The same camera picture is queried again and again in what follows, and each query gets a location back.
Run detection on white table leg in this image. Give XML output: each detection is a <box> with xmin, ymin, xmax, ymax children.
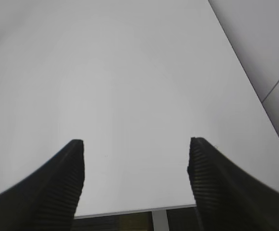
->
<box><xmin>152</xmin><ymin>210</ymin><xmax>169</xmax><ymax>231</ymax></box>

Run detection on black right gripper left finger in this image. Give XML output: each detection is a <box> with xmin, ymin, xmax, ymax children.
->
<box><xmin>0</xmin><ymin>140</ymin><xmax>85</xmax><ymax>231</ymax></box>

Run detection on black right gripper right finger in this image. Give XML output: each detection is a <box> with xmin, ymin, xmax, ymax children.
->
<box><xmin>187</xmin><ymin>137</ymin><xmax>279</xmax><ymax>231</ymax></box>

